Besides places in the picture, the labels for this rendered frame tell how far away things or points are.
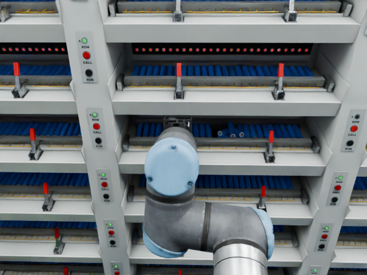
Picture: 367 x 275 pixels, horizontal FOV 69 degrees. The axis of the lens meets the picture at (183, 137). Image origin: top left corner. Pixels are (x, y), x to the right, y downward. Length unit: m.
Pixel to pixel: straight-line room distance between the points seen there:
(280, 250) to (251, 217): 0.59
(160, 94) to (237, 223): 0.41
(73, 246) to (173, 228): 0.67
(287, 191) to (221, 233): 0.52
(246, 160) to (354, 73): 0.35
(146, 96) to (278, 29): 0.37
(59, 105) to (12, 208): 0.43
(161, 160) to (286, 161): 0.49
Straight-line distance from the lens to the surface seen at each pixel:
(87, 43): 0.73
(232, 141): 0.83
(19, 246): 1.20
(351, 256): 1.18
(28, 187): 1.07
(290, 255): 1.09
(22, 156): 0.95
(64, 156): 0.89
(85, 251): 1.10
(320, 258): 1.11
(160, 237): 0.51
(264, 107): 0.75
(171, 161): 0.44
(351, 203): 1.06
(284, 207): 0.97
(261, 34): 0.71
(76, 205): 0.98
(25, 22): 0.80
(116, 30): 0.71
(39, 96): 0.83
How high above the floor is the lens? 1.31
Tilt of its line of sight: 24 degrees down
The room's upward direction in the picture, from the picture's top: straight up
